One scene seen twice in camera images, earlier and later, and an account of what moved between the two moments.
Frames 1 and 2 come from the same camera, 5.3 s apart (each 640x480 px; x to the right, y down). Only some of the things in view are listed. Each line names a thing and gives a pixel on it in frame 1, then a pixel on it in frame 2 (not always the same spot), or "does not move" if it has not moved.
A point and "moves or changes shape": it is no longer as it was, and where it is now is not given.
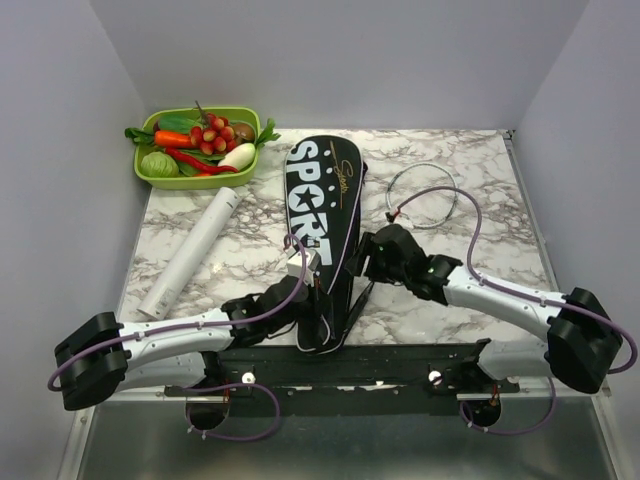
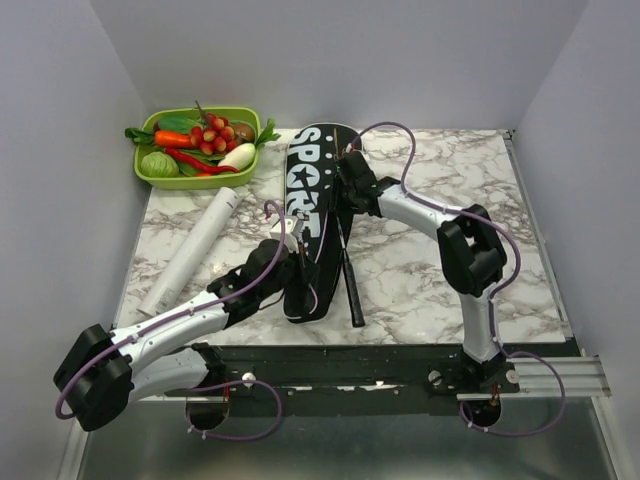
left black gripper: x=313 y=297 to x=307 y=270
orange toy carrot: x=172 y=139 does not move
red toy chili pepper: x=197 y=166 does not move
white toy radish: x=241 y=156 does not move
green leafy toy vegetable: x=268 y=134 does not move
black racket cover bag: x=326 y=192 moves or changes shape
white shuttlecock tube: x=190 y=253 does not move
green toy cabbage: x=158 y=164 does not move
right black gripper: x=368 y=245 to x=339 y=183
